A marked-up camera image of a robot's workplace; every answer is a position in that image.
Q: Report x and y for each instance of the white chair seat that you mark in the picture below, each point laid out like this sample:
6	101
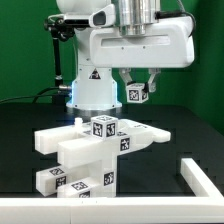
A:
103	170

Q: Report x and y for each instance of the white U-shaped fence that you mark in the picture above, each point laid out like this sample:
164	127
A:
204	207

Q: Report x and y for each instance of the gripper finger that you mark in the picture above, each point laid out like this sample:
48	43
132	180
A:
153	74
125	76

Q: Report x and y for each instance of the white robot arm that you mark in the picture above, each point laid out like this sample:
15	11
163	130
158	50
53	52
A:
94	88

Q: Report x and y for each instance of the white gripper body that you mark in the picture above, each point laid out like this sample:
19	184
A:
166	44

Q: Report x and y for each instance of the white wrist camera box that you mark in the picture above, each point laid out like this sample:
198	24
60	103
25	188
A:
103	17

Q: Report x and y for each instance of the white chair back frame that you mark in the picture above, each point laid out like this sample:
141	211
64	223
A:
75	145

